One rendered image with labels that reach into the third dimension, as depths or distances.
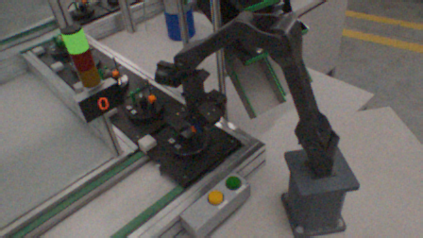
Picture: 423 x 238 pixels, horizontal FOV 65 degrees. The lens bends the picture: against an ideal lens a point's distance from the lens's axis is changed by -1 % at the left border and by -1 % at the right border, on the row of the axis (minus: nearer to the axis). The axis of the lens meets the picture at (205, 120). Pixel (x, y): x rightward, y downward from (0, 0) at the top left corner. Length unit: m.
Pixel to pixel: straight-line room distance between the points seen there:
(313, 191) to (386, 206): 0.33
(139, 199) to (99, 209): 0.12
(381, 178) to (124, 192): 0.80
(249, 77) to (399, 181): 0.57
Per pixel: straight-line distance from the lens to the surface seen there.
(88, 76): 0.91
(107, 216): 1.06
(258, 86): 1.17
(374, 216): 1.10
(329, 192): 0.87
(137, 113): 1.24
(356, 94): 1.50
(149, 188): 1.08
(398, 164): 1.26
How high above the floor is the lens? 1.74
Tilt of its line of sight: 41 degrees down
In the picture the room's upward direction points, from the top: 8 degrees counter-clockwise
